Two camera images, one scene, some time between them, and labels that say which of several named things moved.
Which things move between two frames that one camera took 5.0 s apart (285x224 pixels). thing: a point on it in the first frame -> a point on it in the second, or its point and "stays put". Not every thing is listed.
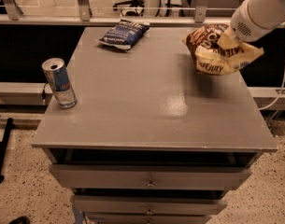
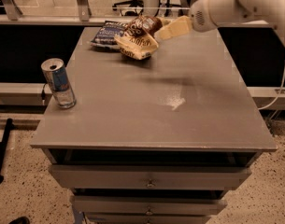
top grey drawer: (149, 176) stays put
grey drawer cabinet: (151, 139) stays put
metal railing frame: (15, 15) stays put
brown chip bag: (209, 58) -> (139, 39)
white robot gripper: (245, 24) -> (206, 15)
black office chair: (131, 7) stays put
